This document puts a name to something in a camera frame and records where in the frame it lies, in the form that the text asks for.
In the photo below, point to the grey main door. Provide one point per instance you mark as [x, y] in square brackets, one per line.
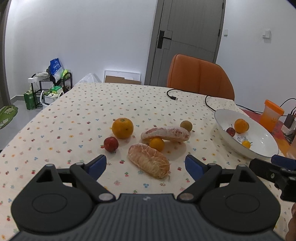
[191, 27]

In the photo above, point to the orange leather chair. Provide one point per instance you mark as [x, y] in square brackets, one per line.
[199, 76]

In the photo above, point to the white ceramic plate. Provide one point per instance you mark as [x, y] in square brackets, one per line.
[263, 145]

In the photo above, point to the red orange table mat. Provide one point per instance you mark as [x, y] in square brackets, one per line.
[277, 134]

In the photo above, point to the black power adapter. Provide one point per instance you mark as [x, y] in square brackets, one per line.
[289, 121]

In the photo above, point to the black shoe rack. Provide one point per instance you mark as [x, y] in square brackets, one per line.
[45, 89]

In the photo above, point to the green floor mat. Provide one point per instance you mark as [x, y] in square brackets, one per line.
[7, 113]

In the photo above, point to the large orange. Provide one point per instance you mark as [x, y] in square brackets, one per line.
[241, 126]

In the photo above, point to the cardboard sheet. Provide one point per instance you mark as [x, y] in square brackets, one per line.
[122, 80]

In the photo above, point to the white framed board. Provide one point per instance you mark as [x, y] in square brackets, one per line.
[126, 75]

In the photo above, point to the medium orange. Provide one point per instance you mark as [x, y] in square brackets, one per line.
[122, 128]

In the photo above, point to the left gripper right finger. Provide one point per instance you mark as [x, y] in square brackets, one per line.
[206, 177]

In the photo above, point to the orange lidded plastic cup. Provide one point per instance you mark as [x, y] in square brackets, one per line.
[270, 116]

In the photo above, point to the floral tablecloth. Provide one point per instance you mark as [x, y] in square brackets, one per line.
[132, 162]

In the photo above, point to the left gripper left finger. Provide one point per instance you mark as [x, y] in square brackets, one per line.
[86, 176]

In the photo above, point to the red plum left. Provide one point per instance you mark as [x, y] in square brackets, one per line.
[111, 144]

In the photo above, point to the peeled pomelo segment pale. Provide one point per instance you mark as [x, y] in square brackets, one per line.
[149, 160]

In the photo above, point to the green shopping bag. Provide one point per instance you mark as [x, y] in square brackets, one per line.
[30, 100]

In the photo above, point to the blue plastic bag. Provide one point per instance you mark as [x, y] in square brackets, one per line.
[56, 69]

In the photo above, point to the white plastic bag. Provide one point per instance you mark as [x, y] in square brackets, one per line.
[89, 78]

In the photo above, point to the brown longan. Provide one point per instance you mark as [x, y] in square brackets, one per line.
[186, 125]

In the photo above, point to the red plum front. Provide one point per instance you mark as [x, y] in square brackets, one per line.
[231, 131]

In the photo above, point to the small kumquat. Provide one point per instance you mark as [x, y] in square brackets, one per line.
[246, 144]
[157, 143]

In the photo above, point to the small kumquat front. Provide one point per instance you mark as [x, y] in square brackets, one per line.
[246, 144]

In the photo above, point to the person right hand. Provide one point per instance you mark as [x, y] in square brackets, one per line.
[291, 234]

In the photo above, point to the red plum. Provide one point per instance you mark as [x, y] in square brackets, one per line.
[111, 144]
[231, 131]

